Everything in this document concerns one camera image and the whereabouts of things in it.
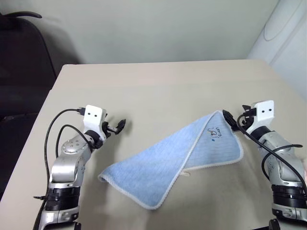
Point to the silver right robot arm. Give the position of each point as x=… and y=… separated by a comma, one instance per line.
x=275, y=139

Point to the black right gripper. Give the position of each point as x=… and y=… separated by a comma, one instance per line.
x=248, y=121

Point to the white appliance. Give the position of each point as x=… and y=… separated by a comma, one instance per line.
x=283, y=36

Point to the dark rounded shape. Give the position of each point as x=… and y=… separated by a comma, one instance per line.
x=274, y=224

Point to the light blue towel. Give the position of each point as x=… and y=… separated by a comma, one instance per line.
x=153, y=167

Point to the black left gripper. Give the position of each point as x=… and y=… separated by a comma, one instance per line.
x=107, y=128

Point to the black chair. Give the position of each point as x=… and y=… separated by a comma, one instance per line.
x=21, y=83

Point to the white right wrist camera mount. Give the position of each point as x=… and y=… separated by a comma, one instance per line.
x=263, y=112

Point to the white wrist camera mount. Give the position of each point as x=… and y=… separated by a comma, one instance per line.
x=93, y=118
x=263, y=112

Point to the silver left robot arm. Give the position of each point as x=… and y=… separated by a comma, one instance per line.
x=64, y=167

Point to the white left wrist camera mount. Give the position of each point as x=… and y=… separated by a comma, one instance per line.
x=93, y=118

